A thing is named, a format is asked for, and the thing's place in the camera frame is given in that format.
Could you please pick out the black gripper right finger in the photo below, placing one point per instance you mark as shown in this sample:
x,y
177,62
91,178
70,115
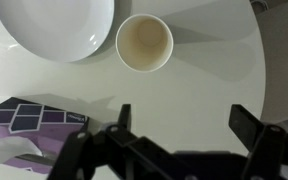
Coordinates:
x,y
267,153

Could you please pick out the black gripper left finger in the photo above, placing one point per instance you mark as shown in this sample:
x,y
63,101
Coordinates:
x,y
117,156

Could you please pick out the white patterned paper cup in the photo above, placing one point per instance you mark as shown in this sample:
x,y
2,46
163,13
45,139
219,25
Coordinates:
x,y
144,43

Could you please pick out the white round plate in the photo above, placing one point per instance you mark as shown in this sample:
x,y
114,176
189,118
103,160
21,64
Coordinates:
x,y
50,26

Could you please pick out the purple patterned tissue box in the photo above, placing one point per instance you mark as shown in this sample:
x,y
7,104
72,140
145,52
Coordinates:
x,y
34,120

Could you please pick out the white tissue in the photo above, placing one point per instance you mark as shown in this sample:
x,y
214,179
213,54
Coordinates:
x,y
7,150

